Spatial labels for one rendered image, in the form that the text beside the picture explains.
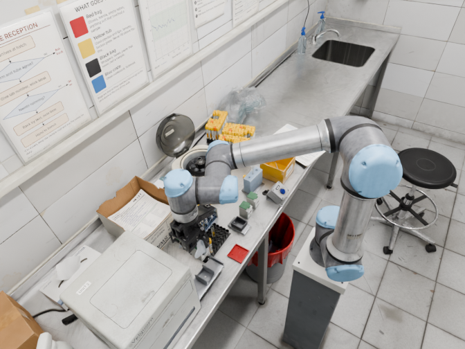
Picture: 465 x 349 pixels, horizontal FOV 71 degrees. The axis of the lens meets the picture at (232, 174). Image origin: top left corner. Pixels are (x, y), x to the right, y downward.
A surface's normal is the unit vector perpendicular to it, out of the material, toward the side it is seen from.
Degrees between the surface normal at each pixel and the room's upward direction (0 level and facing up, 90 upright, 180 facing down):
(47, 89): 94
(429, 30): 90
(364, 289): 0
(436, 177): 2
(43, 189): 90
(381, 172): 80
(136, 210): 1
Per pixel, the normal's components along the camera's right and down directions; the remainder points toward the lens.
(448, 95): -0.54, 0.61
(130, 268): -0.05, -0.71
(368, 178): 0.00, 0.57
